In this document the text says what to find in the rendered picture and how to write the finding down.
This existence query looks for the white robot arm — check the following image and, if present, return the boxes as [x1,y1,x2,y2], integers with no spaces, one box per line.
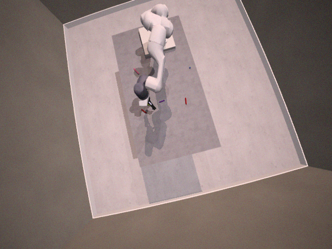
[134,4,173,106]

